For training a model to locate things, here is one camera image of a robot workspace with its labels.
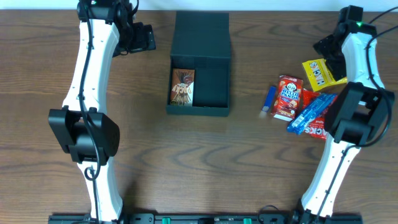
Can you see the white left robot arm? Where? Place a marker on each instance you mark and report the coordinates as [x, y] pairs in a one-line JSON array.
[[82, 126]]

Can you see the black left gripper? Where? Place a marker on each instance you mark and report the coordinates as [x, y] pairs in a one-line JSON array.
[[140, 43]]

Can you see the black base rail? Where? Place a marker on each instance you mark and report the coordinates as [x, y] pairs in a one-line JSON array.
[[202, 219]]

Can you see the brown Pocky box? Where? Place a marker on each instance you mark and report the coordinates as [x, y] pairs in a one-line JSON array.
[[182, 87]]

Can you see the black box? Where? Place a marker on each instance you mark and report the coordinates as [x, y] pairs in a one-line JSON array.
[[202, 43]]

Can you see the small blue stick pack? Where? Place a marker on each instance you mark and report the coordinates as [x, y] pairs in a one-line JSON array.
[[269, 98]]

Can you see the blue wrapped cookie pack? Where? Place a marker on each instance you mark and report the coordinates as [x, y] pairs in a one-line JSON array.
[[314, 105]]

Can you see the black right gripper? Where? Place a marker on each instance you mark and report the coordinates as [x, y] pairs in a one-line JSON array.
[[330, 52]]

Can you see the red Hacks candy bag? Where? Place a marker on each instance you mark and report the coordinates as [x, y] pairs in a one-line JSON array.
[[317, 127]]

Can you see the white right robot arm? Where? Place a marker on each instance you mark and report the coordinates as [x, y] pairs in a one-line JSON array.
[[358, 118]]

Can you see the red Hello Panda pack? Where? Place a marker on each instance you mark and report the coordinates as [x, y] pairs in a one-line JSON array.
[[288, 98]]

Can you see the yellow Hacks candy bag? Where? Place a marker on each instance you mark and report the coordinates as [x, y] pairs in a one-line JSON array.
[[319, 75]]

